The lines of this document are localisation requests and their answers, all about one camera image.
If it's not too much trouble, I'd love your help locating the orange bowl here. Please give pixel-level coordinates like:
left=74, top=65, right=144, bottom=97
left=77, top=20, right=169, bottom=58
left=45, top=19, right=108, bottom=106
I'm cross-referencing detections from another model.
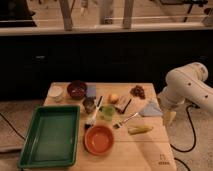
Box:
left=84, top=125, right=114, bottom=156

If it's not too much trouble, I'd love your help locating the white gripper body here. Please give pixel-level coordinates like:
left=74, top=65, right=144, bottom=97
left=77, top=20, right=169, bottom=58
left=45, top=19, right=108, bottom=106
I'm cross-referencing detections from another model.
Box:
left=157, top=93, right=183, bottom=111

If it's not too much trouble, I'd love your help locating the blue cloth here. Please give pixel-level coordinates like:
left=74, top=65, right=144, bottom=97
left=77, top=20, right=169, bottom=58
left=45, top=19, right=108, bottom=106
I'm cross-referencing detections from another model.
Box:
left=139, top=100, right=163, bottom=117

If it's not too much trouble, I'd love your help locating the metal cup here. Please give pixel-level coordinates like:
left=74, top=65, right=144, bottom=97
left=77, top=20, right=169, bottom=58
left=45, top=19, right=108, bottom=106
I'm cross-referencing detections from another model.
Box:
left=83, top=97, right=96, bottom=114

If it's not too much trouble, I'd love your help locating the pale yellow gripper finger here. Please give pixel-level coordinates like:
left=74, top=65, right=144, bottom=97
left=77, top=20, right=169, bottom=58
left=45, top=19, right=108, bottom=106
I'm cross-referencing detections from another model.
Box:
left=163, top=110, right=176, bottom=125

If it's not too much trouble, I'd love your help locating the black marker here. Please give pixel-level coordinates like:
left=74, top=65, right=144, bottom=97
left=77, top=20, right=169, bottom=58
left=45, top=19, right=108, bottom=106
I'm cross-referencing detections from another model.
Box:
left=96, top=96, right=103, bottom=107

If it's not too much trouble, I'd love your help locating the small yellow fruit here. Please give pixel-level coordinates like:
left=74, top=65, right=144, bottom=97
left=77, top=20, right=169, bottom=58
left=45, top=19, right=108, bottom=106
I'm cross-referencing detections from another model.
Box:
left=108, top=93, right=119, bottom=104

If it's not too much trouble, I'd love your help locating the yellow banana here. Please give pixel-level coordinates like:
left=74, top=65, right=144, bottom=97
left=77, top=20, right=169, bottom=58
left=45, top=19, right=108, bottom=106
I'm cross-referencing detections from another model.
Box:
left=128, top=125, right=153, bottom=135

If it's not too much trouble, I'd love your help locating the black cable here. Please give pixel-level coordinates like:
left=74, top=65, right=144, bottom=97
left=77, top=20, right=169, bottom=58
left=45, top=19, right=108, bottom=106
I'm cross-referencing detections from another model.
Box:
left=169, top=105, right=198, bottom=154

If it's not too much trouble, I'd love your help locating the white handled brush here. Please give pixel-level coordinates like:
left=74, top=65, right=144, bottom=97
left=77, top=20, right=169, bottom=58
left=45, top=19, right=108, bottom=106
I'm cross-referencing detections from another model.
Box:
left=84, top=104, right=101, bottom=129

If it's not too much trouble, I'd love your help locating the green plastic tray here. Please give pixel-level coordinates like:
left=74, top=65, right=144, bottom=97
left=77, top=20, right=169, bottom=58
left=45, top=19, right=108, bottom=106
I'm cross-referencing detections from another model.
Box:
left=18, top=106, right=80, bottom=169

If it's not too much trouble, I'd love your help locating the brown grape bunch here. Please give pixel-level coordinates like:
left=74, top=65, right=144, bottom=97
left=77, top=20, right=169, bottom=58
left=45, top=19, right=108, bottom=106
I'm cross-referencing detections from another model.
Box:
left=130, top=85, right=145, bottom=99

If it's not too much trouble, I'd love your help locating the small white cup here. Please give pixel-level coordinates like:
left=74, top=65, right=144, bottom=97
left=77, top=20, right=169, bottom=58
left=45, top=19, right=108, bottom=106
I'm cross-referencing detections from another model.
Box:
left=48, top=86, right=63, bottom=102

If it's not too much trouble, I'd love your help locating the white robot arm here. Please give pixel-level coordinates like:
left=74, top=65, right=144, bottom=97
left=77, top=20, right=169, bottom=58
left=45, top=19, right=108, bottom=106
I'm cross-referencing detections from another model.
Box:
left=158, top=62, right=213, bottom=125

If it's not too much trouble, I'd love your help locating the dark red bowl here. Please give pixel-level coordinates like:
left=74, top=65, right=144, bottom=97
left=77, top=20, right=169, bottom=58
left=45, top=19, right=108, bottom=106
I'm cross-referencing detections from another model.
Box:
left=67, top=80, right=87, bottom=100

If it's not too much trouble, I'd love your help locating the green cup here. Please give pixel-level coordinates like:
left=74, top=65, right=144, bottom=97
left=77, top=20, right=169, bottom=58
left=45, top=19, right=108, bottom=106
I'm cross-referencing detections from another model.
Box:
left=102, top=105, right=115, bottom=121

